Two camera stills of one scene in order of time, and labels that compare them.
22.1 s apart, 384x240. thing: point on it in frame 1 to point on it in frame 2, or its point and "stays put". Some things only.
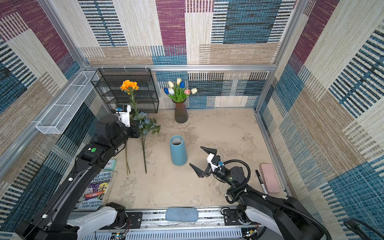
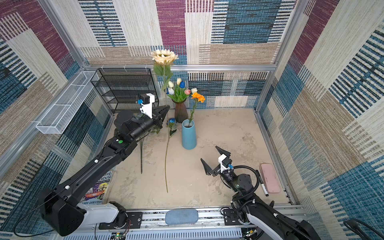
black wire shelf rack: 134,86 stays put
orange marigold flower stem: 129,86 to 197,97
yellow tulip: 178,81 stays put
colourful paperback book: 95,196 stays put
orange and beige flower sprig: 127,166 to 164,57
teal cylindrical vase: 178,150 to 189,141
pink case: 270,178 stays put
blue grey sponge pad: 181,214 stays put
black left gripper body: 134,133 to 155,119
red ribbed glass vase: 181,114 stays put
